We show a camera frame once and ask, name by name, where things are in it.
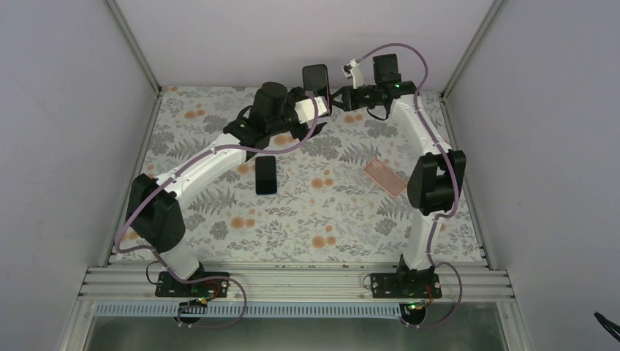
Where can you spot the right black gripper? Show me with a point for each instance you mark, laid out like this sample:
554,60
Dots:
349,101

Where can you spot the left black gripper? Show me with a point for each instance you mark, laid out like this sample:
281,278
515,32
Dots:
295,94

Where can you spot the black smartphone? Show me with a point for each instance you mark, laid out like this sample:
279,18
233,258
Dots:
265,175

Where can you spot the black phone-shaped object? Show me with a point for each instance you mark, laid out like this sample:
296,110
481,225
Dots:
316,79

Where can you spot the pink phone case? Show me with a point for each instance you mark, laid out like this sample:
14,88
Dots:
385,177

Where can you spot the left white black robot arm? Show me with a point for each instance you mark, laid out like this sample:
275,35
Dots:
155,208

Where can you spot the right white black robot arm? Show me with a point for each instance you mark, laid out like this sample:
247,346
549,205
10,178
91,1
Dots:
435,184

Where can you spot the floral patterned table mat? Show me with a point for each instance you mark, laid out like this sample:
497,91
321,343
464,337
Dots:
326,208

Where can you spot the black object at edge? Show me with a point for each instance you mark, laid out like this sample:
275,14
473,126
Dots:
609,326

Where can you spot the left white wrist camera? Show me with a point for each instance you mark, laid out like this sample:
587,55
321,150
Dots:
306,109

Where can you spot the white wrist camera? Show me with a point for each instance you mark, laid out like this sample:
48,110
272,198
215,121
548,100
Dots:
306,109
352,71

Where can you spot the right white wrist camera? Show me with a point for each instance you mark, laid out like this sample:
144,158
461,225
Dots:
352,71

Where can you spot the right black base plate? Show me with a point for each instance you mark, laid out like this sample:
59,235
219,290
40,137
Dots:
413,284

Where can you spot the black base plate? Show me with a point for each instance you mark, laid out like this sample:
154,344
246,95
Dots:
413,284
167,286

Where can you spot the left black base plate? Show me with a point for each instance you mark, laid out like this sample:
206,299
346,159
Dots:
167,286

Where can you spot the slotted cable duct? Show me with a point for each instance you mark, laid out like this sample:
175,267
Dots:
252,309

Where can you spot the aluminium rail frame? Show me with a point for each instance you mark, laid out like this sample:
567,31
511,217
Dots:
311,282

